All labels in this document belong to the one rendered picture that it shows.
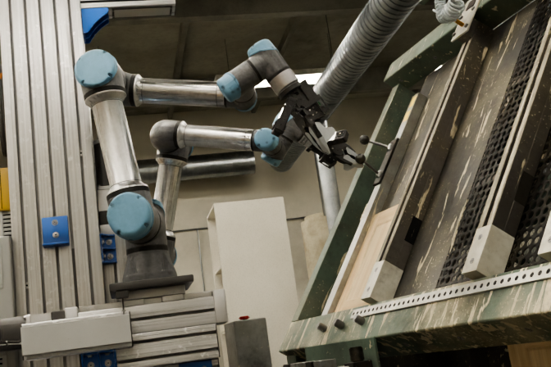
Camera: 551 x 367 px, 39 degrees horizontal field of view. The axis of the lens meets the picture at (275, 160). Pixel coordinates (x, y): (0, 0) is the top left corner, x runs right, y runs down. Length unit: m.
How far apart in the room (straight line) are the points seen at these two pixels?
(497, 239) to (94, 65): 1.14
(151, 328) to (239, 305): 4.16
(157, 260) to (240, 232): 4.21
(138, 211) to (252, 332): 0.86
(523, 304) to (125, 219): 1.00
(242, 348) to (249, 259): 3.64
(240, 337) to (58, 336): 0.87
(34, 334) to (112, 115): 0.60
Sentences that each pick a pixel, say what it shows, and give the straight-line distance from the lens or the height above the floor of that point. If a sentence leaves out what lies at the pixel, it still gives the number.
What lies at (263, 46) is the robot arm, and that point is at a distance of 2.17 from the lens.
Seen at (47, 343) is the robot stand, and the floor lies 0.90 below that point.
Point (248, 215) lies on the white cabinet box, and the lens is 6.41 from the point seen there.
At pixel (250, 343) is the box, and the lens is 2.76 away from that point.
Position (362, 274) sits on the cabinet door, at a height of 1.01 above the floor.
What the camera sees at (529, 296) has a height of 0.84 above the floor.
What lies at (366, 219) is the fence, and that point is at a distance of 2.80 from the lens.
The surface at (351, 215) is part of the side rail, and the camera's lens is 3.05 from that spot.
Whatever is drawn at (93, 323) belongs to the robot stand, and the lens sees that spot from 2.05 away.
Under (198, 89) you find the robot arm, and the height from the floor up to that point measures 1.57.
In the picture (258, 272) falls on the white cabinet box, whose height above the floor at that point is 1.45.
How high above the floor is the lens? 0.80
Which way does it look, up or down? 14 degrees up
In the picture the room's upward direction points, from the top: 8 degrees counter-clockwise
